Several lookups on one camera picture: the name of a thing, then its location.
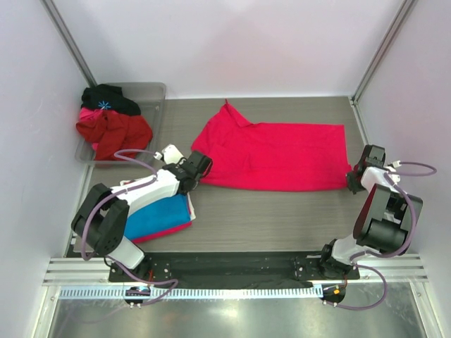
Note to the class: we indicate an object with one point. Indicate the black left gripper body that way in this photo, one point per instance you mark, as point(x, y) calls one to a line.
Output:
point(197, 180)

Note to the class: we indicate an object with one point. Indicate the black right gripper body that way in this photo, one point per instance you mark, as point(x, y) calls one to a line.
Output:
point(353, 183)

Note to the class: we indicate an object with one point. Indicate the crimson pink t-shirt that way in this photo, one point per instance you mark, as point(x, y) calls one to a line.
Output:
point(275, 157)

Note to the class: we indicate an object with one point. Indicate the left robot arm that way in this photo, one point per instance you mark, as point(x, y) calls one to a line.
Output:
point(111, 221)

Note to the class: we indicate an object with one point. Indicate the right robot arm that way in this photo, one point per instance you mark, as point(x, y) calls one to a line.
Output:
point(386, 223)

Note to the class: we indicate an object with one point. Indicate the folded blue t-shirt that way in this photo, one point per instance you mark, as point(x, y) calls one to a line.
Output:
point(158, 218)

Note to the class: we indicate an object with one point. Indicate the grey plastic bin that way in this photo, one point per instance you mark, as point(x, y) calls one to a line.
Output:
point(150, 97)

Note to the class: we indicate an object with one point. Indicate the dark red t-shirt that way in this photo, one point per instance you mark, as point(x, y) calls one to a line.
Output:
point(123, 132)

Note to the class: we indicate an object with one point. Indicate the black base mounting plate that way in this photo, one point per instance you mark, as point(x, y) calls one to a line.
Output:
point(251, 266)

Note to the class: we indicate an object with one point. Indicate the black t-shirt with blue print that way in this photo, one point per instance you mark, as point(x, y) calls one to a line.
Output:
point(109, 97)

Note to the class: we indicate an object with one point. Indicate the pink t-shirt in bin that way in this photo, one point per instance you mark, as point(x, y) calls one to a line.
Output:
point(92, 126)

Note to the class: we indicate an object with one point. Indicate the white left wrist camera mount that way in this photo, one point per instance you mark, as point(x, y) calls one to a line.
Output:
point(169, 155)

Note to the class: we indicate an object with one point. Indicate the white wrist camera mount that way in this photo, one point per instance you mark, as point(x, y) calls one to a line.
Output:
point(169, 155)
point(392, 171)

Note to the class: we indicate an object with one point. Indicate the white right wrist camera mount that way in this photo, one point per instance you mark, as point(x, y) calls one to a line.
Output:
point(392, 171)

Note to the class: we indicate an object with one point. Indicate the right aluminium frame post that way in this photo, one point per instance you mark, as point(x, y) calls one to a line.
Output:
point(394, 28)

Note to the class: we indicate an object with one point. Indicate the aluminium frame post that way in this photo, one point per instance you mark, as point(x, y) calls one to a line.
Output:
point(64, 32)
point(394, 28)

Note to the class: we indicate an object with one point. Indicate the slotted white cable duct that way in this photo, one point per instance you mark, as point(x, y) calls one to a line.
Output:
point(125, 293)

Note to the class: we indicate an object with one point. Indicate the left aluminium frame post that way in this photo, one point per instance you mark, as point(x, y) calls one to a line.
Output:
point(64, 32)

